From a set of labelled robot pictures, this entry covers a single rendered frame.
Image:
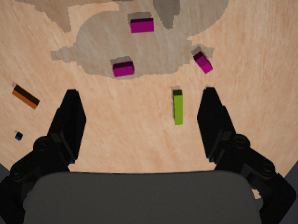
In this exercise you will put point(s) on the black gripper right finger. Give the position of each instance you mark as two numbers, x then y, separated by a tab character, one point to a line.
231	152

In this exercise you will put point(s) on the orange rod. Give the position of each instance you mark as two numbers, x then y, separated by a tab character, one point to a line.
26	97

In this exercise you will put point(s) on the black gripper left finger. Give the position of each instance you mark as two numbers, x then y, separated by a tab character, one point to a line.
51	153

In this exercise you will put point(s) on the small magenta block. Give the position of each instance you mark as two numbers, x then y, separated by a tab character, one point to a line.
123	69
203	62
142	25

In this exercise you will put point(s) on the lime green rod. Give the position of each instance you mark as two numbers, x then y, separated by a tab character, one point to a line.
178	106

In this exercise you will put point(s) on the small dark blue cube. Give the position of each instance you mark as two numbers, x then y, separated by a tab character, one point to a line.
18	136

